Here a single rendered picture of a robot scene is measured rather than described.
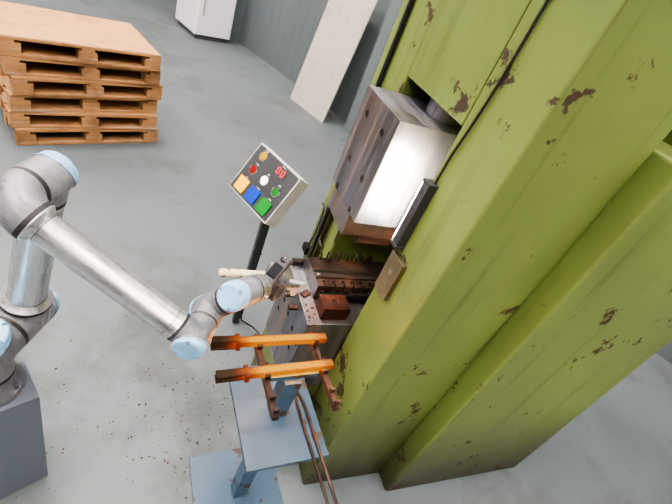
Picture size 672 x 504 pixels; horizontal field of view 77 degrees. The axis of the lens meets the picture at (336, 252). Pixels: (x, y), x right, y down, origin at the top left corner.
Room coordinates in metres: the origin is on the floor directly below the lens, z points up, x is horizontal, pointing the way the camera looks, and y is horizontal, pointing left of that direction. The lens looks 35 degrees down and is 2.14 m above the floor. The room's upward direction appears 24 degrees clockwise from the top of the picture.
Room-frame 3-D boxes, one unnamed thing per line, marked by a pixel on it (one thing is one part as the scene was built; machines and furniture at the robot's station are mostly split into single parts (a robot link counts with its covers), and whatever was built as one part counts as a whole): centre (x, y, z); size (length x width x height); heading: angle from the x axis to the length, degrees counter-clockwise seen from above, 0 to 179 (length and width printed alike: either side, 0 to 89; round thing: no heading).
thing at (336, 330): (1.53, -0.16, 0.69); 0.56 x 0.38 x 0.45; 121
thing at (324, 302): (1.34, -0.08, 0.95); 0.12 x 0.09 x 0.07; 121
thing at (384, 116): (1.54, -0.14, 1.56); 0.42 x 0.39 x 0.40; 121
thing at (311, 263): (1.57, -0.12, 0.96); 0.42 x 0.20 x 0.09; 121
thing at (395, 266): (1.26, -0.21, 1.27); 0.09 x 0.02 x 0.17; 31
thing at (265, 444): (0.95, -0.04, 0.71); 0.40 x 0.30 x 0.02; 35
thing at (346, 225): (1.57, -0.12, 1.32); 0.42 x 0.20 x 0.10; 121
